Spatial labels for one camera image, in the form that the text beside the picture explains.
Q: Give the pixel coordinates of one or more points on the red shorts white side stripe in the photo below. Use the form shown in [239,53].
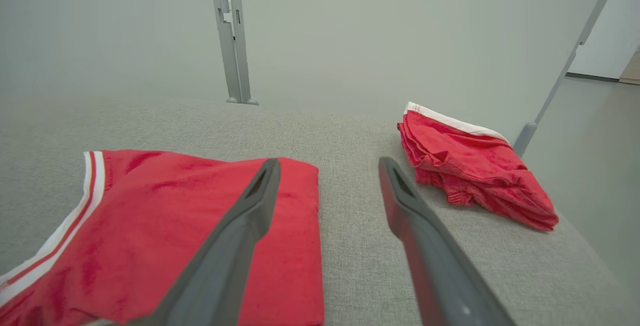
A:
[475,171]

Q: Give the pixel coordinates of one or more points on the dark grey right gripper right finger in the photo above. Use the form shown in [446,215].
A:
[445,281]

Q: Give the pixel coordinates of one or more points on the grey double partition post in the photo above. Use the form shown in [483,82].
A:
[235,56]

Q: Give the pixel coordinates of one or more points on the grey partition end post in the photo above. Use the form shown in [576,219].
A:
[525,139]

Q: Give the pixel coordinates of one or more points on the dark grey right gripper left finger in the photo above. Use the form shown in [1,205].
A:
[215,276]

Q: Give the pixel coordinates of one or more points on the red jersey shirt white trim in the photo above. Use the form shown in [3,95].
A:
[150,226]

